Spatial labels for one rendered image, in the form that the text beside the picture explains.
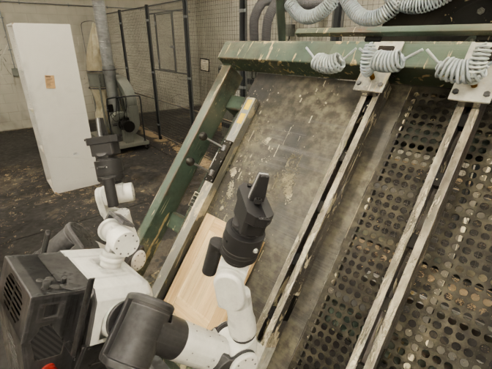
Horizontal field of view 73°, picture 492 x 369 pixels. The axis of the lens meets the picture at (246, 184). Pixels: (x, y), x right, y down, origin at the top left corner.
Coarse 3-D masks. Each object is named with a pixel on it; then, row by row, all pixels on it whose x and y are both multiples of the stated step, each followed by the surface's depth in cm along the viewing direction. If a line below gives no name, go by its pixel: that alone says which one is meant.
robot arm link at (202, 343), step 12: (192, 324) 78; (192, 336) 75; (204, 336) 78; (216, 336) 83; (192, 348) 74; (204, 348) 77; (216, 348) 79; (228, 348) 83; (180, 360) 74; (192, 360) 76; (204, 360) 77; (216, 360) 79; (228, 360) 80; (240, 360) 80; (252, 360) 82
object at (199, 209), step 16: (240, 112) 148; (240, 128) 144; (224, 160) 142; (208, 192) 141; (192, 208) 143; (192, 224) 139; (176, 240) 141; (176, 256) 138; (160, 272) 139; (160, 288) 136
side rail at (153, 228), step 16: (224, 80) 161; (240, 80) 169; (208, 96) 163; (224, 96) 164; (208, 112) 159; (224, 112) 167; (192, 128) 161; (208, 128) 162; (192, 144) 158; (208, 144) 165; (176, 160) 158; (176, 176) 156; (192, 176) 163; (160, 192) 157; (176, 192) 159; (160, 208) 155; (176, 208) 162; (144, 224) 155; (160, 224) 157; (144, 240) 153; (160, 240) 160; (144, 272) 158
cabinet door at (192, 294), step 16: (208, 224) 137; (224, 224) 133; (208, 240) 135; (192, 256) 136; (192, 272) 133; (176, 288) 134; (192, 288) 130; (208, 288) 126; (176, 304) 131; (192, 304) 128; (208, 304) 124; (192, 320) 125; (208, 320) 121; (224, 320) 117
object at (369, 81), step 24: (360, 72) 112; (384, 72) 107; (384, 96) 113; (360, 120) 113; (360, 144) 110; (336, 168) 110; (336, 192) 106; (312, 216) 107; (312, 240) 104; (288, 264) 106; (312, 264) 108; (288, 288) 103; (264, 312) 104; (288, 312) 105; (264, 336) 102; (264, 360) 102
